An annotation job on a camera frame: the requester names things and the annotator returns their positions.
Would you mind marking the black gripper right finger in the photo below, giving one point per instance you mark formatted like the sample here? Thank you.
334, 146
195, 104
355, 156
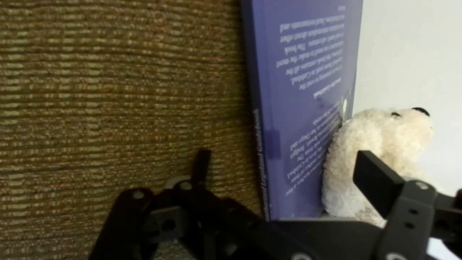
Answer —
409, 217

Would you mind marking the blue paperback book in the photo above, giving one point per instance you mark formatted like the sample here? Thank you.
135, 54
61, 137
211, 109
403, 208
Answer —
303, 96

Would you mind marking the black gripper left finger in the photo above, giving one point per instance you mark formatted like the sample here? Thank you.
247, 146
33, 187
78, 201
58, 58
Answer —
159, 221

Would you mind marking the brown fabric sofa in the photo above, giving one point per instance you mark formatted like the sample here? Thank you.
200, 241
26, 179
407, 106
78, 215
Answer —
120, 96

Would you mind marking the white plush polar bear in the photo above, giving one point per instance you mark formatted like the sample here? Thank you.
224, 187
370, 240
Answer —
370, 139

